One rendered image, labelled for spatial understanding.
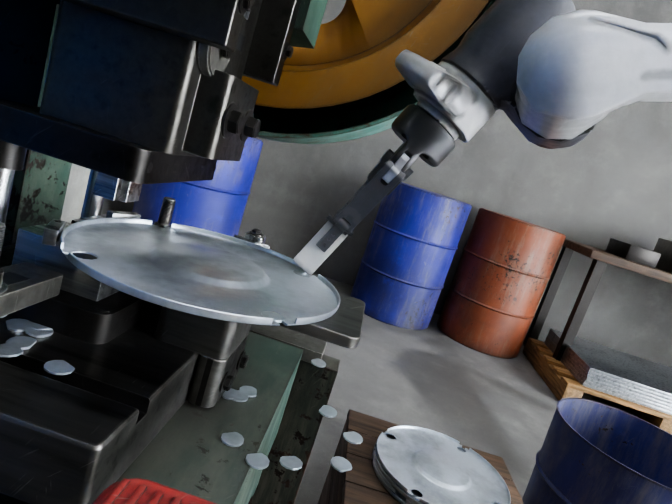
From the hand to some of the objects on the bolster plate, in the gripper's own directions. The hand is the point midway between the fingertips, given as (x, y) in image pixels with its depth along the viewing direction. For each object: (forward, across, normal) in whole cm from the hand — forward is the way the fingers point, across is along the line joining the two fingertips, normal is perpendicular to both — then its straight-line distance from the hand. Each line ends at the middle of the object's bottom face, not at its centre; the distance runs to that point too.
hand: (320, 247), depth 63 cm
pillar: (+20, -17, +23) cm, 35 cm away
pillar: (+20, 0, +22) cm, 30 cm away
